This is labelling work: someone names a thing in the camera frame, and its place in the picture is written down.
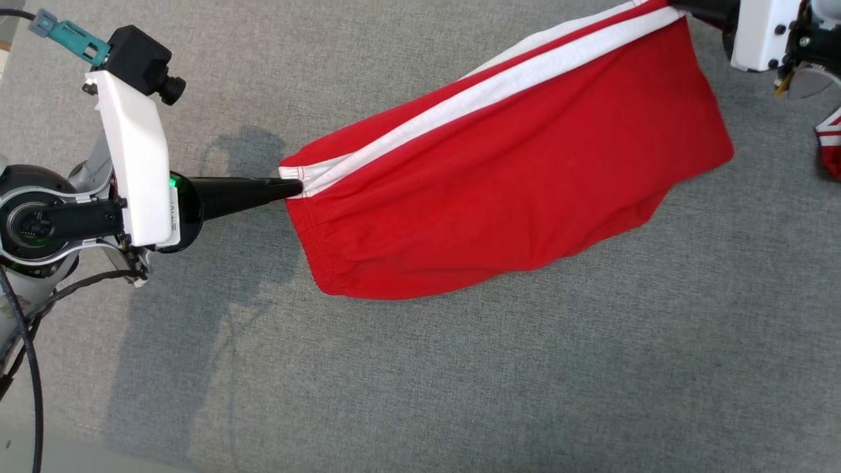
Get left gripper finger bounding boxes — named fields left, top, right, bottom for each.
left=187, top=176, right=304, bottom=222

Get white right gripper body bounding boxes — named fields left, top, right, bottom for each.
left=721, top=0, right=810, bottom=73

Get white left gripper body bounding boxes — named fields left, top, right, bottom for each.
left=84, top=69, right=204, bottom=254

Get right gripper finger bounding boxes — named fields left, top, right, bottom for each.
left=669, top=0, right=738, bottom=28

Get red and white jersey shirt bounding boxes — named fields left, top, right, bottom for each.
left=815, top=107, right=841, bottom=181

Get red and white sports shorts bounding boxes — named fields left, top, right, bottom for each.
left=279, top=0, right=735, bottom=301

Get thin black left gripper cable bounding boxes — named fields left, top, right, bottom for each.
left=20, top=266, right=148, bottom=329

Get teal left camera connector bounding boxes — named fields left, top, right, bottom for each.
left=28, top=9, right=111, bottom=68

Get black left camera cable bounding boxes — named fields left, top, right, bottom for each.
left=0, top=8, right=45, bottom=473

